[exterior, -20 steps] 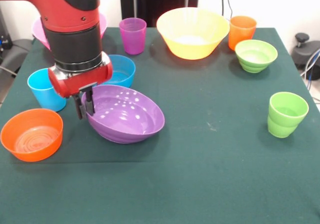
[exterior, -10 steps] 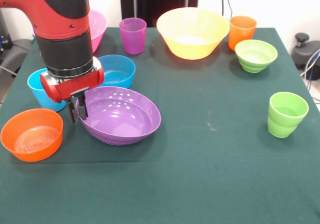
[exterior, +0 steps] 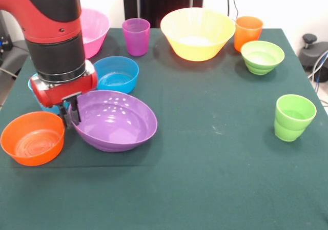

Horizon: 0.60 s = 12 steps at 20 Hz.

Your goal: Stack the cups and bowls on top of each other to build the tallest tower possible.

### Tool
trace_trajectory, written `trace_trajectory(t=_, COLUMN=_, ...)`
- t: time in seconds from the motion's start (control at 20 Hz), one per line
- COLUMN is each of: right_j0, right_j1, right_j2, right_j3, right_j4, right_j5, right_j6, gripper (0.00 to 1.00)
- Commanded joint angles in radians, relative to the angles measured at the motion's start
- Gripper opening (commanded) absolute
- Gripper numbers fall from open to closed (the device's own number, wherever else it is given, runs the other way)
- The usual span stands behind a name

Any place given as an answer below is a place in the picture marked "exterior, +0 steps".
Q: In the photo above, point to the purple plastic bowl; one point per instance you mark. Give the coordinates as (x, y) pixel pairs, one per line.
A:
(115, 130)

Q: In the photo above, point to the blue plastic bowl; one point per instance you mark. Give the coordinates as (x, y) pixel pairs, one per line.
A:
(118, 79)

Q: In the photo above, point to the green plastic bowl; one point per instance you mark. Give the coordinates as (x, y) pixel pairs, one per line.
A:
(262, 61)

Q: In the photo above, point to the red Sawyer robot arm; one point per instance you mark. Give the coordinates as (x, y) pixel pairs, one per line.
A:
(53, 22)

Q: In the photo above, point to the pink plastic bowl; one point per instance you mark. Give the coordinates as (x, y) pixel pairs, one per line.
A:
(94, 35)

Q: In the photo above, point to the yellow plastic bowl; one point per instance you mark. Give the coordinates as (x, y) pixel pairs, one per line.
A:
(197, 30)

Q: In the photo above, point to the dark green tablecloth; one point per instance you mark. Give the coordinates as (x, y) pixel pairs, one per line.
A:
(179, 189)

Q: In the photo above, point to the purple plastic cup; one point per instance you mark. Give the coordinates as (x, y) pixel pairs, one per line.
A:
(135, 43)

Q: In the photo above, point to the grey chair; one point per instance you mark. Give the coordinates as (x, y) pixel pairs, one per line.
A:
(12, 58)

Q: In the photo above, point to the dark equipment box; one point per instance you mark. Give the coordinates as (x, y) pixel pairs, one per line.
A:
(3, 43)

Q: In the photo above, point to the orange plastic cup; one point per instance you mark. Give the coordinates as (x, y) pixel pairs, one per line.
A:
(247, 31)

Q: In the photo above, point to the green plastic cup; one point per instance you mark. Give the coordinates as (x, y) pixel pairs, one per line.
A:
(292, 130)

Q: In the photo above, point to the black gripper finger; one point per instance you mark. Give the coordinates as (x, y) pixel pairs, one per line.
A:
(64, 116)
(76, 113)

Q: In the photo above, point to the orange plastic bowl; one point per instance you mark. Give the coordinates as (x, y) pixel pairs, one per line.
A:
(33, 153)

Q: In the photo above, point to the blue plastic cup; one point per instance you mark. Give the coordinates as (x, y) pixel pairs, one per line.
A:
(48, 109)

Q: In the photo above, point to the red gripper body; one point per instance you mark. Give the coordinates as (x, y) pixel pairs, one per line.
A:
(66, 89)

